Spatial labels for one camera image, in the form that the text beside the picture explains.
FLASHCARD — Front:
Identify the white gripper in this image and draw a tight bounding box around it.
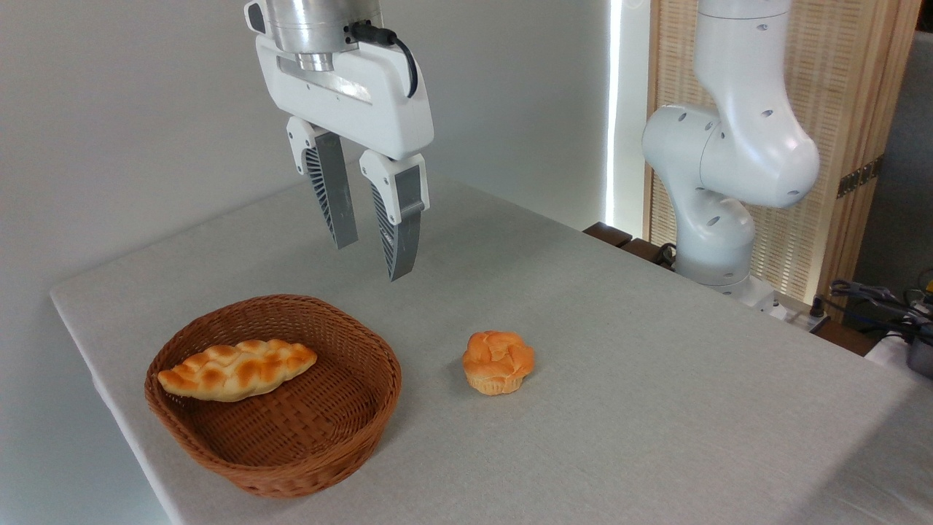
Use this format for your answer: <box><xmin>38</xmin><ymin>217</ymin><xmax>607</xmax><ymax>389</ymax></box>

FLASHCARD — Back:
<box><xmin>254</xmin><ymin>33</ymin><xmax>435</xmax><ymax>282</ymax></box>

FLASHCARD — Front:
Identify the long braided bread loaf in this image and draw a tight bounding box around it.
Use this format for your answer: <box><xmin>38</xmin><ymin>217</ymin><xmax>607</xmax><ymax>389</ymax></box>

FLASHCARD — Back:
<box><xmin>157</xmin><ymin>338</ymin><xmax>319</xmax><ymax>403</ymax></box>

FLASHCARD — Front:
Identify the round muffin-shaped bread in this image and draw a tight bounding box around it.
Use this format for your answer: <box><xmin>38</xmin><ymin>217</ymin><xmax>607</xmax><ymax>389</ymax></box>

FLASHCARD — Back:
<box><xmin>462</xmin><ymin>330</ymin><xmax>536</xmax><ymax>397</ymax></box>

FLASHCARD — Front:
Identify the brown wicker basket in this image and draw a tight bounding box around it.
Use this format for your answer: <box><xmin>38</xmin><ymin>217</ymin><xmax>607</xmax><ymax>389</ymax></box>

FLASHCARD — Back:
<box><xmin>144</xmin><ymin>294</ymin><xmax>403</xmax><ymax>499</ymax></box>

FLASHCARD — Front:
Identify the dark brown wooden furniture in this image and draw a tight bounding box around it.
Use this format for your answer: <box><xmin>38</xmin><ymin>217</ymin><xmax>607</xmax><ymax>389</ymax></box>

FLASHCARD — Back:
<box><xmin>582</xmin><ymin>222</ymin><xmax>677</xmax><ymax>272</ymax></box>

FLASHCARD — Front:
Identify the white power strip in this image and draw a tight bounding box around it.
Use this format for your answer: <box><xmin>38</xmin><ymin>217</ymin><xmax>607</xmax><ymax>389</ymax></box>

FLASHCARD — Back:
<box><xmin>771</xmin><ymin>300</ymin><xmax>832</xmax><ymax>333</ymax></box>

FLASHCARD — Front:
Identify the black screen hinge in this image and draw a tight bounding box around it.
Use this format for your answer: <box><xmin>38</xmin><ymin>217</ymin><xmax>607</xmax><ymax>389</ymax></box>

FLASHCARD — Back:
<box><xmin>836</xmin><ymin>156</ymin><xmax>885</xmax><ymax>199</ymax></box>

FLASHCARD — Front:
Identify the bamboo folding screen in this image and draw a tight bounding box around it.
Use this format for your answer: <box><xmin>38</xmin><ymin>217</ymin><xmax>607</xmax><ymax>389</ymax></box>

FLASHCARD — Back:
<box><xmin>644</xmin><ymin>0</ymin><xmax>924</xmax><ymax>311</ymax></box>

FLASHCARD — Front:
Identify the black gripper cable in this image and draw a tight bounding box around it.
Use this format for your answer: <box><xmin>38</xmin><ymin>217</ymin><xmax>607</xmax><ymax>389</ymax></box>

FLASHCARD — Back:
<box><xmin>348</xmin><ymin>21</ymin><xmax>420</xmax><ymax>100</ymax></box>

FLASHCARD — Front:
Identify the black cable bundle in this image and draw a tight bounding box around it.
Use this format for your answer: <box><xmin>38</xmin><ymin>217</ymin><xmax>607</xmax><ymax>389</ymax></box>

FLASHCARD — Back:
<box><xmin>829</xmin><ymin>279</ymin><xmax>933</xmax><ymax>345</ymax></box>

